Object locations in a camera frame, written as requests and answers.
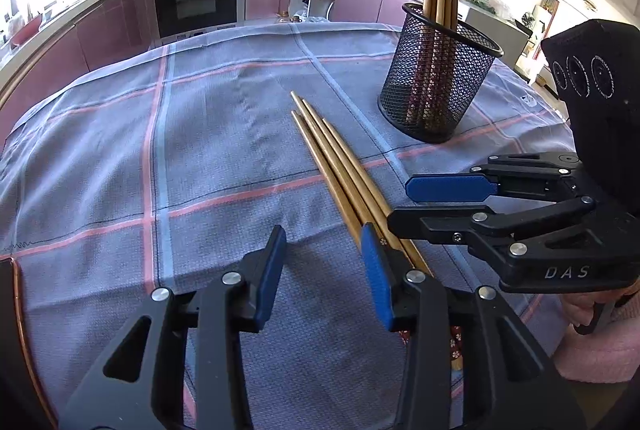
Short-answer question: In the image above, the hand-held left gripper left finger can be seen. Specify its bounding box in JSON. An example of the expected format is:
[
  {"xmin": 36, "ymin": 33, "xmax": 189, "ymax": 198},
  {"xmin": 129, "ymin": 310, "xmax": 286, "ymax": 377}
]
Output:
[{"xmin": 57, "ymin": 226, "xmax": 287, "ymax": 430}]

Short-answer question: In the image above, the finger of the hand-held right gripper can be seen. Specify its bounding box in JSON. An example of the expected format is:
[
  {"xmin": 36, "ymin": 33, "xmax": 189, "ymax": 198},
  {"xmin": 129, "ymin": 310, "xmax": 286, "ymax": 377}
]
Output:
[
  {"xmin": 389, "ymin": 196, "xmax": 596, "ymax": 256},
  {"xmin": 406, "ymin": 152, "xmax": 581, "ymax": 203}
]

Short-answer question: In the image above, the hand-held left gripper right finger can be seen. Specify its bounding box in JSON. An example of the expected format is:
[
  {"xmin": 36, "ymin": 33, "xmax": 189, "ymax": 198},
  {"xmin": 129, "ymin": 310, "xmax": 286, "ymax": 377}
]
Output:
[{"xmin": 361, "ymin": 224, "xmax": 586, "ymax": 430}]

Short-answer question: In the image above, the black mesh utensil holder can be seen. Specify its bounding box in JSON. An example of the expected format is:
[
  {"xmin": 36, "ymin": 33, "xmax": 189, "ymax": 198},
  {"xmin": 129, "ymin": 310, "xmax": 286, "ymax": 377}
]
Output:
[{"xmin": 377, "ymin": 2, "xmax": 505, "ymax": 144}]

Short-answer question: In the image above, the person's right forearm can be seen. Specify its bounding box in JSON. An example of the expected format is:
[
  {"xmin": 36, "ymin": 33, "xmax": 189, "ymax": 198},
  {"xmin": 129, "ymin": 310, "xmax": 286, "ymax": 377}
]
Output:
[{"xmin": 550, "ymin": 304, "xmax": 640, "ymax": 383}]

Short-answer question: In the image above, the person's right hand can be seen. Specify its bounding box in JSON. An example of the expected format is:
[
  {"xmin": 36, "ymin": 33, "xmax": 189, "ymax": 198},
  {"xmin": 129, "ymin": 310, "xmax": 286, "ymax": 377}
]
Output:
[{"xmin": 560, "ymin": 279, "xmax": 640, "ymax": 336}]

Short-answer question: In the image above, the blue plaid tablecloth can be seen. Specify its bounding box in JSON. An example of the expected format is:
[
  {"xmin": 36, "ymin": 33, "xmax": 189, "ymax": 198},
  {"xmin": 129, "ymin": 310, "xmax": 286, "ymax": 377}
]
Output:
[{"xmin": 0, "ymin": 21, "xmax": 576, "ymax": 430}]

